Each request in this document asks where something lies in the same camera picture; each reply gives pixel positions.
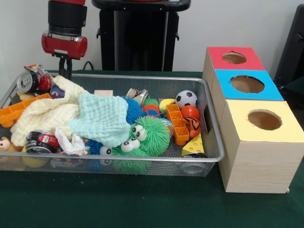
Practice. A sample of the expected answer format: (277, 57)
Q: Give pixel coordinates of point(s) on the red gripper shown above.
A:
(64, 46)

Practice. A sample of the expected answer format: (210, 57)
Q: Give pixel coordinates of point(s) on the cream muslin cloth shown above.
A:
(47, 114)

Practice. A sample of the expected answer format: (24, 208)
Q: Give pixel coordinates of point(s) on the mint green muslin cloth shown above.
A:
(102, 118)

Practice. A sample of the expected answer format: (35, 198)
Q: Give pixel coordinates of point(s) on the shallow clear mesh bin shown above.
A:
(214, 137)

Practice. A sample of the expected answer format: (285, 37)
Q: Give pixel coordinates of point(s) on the wooden box with three holes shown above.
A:
(256, 166)

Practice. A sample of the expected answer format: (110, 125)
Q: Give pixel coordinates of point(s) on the small wooden cube block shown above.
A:
(103, 93)

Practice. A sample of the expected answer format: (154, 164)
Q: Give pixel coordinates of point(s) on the orange plastic toy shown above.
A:
(14, 110)

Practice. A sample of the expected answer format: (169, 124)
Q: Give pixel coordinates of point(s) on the red and black soda can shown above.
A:
(45, 141)

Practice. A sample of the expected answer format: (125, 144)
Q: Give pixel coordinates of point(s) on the large green spiky ball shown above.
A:
(154, 130)

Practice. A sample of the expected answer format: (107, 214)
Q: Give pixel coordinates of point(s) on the small green spiky ball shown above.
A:
(127, 161)

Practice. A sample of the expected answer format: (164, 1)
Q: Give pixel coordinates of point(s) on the small soccer ball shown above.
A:
(186, 99)

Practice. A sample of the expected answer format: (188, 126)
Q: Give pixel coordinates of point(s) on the orange toy block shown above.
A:
(178, 123)

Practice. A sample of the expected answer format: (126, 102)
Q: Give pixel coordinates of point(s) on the small red ball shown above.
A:
(191, 112)

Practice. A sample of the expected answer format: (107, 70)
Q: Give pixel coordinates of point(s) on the yellow cheese wedge toy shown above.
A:
(194, 146)

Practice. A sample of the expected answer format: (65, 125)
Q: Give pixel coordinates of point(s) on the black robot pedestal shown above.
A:
(137, 42)

